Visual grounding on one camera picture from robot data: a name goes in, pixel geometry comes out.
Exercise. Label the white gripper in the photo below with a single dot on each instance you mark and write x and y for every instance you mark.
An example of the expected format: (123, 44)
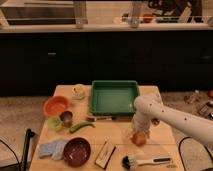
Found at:
(141, 124)

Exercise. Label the orange apple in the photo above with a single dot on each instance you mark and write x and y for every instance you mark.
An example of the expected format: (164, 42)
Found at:
(139, 139)

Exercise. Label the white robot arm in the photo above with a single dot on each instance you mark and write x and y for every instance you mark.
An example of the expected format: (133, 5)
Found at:
(146, 109)

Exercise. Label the brown grape bunch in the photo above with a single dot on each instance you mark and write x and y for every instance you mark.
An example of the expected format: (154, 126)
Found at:
(155, 121)

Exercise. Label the green plastic tray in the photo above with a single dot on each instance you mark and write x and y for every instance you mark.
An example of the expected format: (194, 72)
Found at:
(113, 97)

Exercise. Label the small wooden box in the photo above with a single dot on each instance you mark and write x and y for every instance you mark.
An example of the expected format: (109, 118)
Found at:
(105, 154)

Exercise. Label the green pepper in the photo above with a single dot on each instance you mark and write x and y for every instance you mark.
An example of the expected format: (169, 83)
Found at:
(78, 126)

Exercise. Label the small cream cup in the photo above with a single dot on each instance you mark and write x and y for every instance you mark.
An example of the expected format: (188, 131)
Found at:
(78, 91)

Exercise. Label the dark red bowl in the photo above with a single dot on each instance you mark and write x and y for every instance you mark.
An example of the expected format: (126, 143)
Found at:
(77, 152)

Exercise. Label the metal cup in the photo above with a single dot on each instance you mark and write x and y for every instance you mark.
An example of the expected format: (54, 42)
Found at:
(66, 118)

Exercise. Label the small green cup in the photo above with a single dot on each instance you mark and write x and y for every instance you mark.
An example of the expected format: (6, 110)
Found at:
(54, 123)

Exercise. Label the orange bowl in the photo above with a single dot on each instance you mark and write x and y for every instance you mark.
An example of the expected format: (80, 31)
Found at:
(55, 105)

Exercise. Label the grey cloth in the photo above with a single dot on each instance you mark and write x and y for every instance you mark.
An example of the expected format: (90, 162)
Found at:
(58, 151)

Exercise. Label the blue sponge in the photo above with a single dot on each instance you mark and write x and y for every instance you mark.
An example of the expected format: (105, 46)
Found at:
(46, 149)

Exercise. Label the white handled dish brush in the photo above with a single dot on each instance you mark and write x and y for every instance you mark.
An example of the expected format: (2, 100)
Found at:
(131, 162)

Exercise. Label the black handled knife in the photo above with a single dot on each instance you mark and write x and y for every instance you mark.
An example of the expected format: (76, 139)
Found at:
(94, 119)

